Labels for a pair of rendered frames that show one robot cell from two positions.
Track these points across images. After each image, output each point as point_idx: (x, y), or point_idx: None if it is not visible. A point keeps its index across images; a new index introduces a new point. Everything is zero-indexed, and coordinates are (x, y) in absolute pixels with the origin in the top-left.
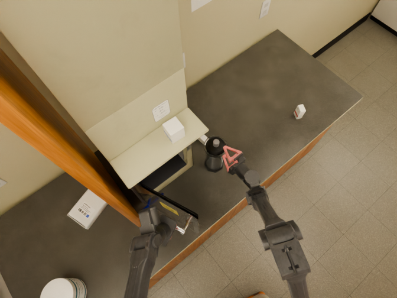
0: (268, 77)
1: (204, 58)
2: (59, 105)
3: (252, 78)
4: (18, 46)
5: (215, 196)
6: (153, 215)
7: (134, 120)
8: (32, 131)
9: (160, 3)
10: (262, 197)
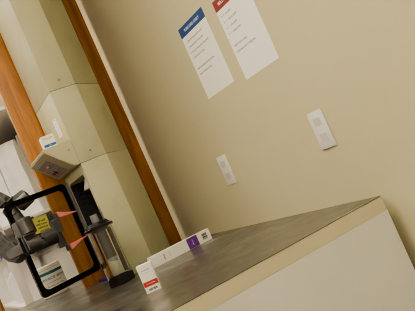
0: (249, 244)
1: (259, 184)
2: (153, 157)
3: (250, 239)
4: (8, 52)
5: (81, 300)
6: (20, 196)
7: (49, 124)
8: None
9: (23, 42)
10: (0, 232)
